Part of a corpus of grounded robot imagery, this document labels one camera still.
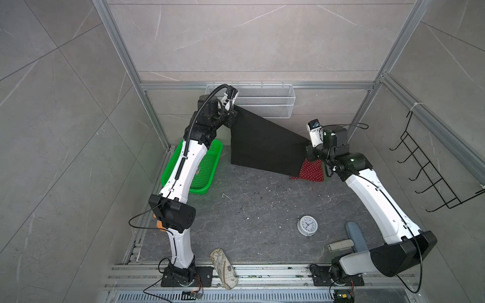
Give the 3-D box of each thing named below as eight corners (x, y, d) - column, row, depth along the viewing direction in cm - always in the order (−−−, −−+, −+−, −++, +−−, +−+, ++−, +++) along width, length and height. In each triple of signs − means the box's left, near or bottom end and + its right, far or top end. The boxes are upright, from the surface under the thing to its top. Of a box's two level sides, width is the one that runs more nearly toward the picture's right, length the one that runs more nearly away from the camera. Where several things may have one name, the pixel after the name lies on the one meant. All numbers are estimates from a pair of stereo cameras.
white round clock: (298, 236, 86) (300, 233, 82) (295, 218, 91) (297, 214, 88) (317, 236, 86) (320, 233, 82) (313, 218, 91) (316, 214, 88)
